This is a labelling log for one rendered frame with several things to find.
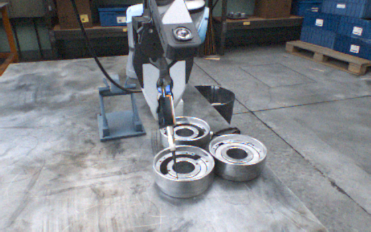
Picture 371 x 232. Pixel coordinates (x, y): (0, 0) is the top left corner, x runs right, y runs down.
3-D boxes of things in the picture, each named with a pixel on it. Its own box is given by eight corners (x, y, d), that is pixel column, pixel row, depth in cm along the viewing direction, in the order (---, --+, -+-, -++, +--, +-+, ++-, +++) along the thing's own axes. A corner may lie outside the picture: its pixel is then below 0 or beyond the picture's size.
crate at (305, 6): (315, 12, 494) (317, -3, 484) (330, 15, 461) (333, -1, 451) (285, 13, 483) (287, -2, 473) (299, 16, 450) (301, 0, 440)
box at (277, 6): (294, 18, 443) (299, -15, 424) (261, 19, 430) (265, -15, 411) (277, 13, 480) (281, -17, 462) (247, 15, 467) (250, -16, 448)
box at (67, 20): (99, 28, 375) (95, -5, 359) (55, 30, 359) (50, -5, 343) (95, 22, 409) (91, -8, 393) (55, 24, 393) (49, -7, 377)
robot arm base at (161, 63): (123, 67, 114) (120, 41, 110) (163, 64, 118) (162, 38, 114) (128, 81, 101) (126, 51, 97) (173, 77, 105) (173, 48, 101)
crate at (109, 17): (139, 20, 422) (138, 3, 413) (142, 26, 389) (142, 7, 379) (100, 22, 411) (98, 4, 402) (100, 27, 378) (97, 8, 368)
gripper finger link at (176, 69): (179, 97, 58) (175, 49, 54) (189, 110, 53) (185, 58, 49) (163, 101, 57) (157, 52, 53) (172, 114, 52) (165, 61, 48)
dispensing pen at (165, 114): (171, 179, 48) (155, 75, 50) (166, 179, 52) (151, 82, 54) (185, 177, 48) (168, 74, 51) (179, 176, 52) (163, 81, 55)
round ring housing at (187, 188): (189, 211, 48) (189, 189, 46) (141, 183, 54) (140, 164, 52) (224, 177, 55) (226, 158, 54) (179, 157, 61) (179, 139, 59)
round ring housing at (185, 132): (164, 161, 60) (163, 143, 58) (156, 135, 69) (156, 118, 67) (216, 154, 62) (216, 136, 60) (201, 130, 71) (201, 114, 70)
